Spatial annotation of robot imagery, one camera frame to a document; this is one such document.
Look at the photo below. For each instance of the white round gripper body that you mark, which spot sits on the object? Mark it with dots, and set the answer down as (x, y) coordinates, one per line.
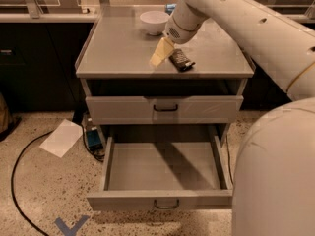
(177, 33)

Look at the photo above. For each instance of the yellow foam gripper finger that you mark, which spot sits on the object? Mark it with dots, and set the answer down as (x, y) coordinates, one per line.
(164, 48)

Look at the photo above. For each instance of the black rxbar chocolate wrapper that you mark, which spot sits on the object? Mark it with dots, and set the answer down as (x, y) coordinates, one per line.
(181, 62)

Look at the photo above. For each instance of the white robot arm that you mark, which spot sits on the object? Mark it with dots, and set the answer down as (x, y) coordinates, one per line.
(274, 176)

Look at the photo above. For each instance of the grey metal drawer cabinet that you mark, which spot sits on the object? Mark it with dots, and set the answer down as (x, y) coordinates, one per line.
(116, 62)

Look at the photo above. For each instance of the closed grey upper drawer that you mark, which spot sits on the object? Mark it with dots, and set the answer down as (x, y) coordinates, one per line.
(113, 110)

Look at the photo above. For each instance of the open grey middle drawer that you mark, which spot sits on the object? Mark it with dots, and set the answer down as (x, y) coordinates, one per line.
(137, 173)

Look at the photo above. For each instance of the blue and white can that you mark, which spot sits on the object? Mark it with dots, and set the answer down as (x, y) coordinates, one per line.
(169, 8)

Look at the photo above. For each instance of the white ceramic bowl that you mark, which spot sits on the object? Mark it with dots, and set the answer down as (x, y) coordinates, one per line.
(153, 22)

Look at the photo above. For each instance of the blue power box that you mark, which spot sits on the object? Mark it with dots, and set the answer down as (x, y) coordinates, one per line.
(93, 140)

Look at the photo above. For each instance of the white paper sheet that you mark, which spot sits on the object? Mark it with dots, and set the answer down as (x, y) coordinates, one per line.
(62, 138)

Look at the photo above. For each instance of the black upper drawer handle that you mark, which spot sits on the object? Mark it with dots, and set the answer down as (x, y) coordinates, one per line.
(167, 108)

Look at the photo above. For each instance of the black drawer handle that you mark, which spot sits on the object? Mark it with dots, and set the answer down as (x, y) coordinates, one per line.
(167, 108)
(167, 205)

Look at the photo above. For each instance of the dark counter with rail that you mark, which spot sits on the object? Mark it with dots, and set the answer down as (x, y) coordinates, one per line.
(38, 65)

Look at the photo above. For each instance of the black middle drawer handle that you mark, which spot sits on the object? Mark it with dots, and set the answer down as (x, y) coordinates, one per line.
(167, 205)

